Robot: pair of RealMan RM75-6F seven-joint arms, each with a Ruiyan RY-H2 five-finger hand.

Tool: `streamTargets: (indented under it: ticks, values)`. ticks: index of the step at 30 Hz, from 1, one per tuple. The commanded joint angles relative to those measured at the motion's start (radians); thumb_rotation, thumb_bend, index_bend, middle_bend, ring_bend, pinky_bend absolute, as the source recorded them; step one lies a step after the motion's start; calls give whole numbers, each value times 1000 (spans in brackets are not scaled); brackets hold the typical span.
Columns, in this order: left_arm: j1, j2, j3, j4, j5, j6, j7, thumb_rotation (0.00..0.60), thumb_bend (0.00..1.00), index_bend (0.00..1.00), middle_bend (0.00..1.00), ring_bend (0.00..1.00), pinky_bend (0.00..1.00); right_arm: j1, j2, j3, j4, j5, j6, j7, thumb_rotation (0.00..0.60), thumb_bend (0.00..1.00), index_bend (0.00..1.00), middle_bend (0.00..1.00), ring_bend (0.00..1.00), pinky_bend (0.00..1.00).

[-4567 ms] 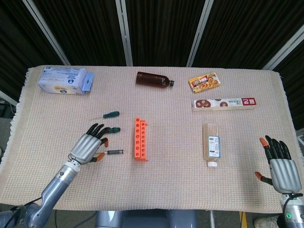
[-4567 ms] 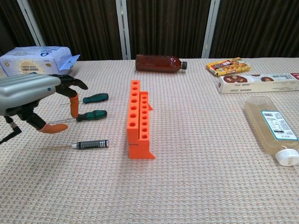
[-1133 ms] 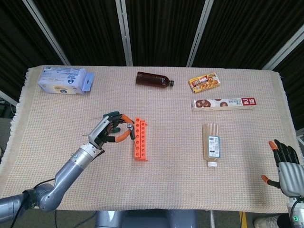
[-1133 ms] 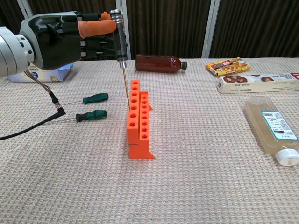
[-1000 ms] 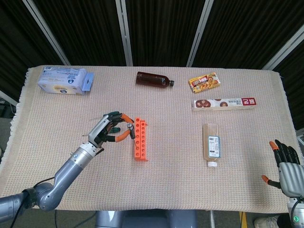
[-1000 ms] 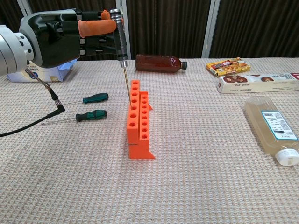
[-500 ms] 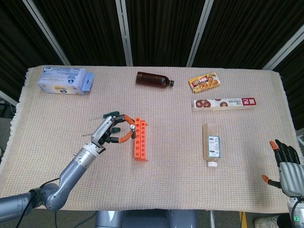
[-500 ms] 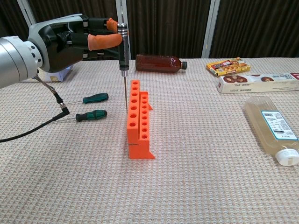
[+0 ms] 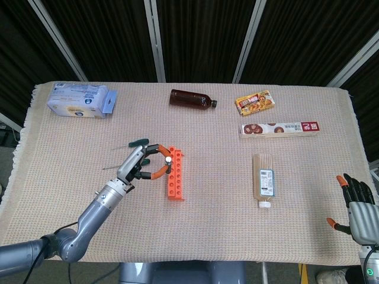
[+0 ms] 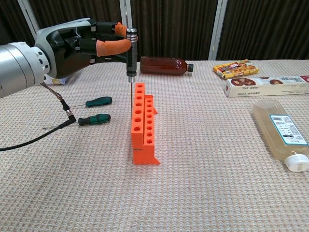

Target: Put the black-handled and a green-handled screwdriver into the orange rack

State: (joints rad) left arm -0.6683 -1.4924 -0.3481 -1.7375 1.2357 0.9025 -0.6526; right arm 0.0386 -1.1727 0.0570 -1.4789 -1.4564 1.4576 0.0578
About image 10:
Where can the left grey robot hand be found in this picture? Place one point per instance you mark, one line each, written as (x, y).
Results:
(65, 48)

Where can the slim green screwdriver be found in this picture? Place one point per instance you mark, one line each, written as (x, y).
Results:
(100, 101)

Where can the brown drink bottle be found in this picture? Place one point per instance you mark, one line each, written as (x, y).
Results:
(161, 66)

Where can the long cookie box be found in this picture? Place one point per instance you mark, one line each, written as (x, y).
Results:
(260, 89)

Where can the yellow snack box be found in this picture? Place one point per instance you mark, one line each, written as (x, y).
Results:
(236, 68)

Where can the pale clear drink bottle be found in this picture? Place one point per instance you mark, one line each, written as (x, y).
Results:
(270, 125)

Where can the orange tool holder block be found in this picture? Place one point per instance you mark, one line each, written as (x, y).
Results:
(144, 154)

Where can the blue tissue pack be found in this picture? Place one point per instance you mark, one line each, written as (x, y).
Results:
(56, 81)

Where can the black metal precision screwdriver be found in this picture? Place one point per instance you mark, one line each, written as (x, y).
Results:
(132, 60)

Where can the beige woven table cloth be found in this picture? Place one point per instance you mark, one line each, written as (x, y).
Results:
(193, 193)

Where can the green and black screwdriver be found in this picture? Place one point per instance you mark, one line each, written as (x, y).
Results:
(96, 119)

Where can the white partition post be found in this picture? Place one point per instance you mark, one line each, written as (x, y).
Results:
(125, 12)
(217, 29)
(28, 14)

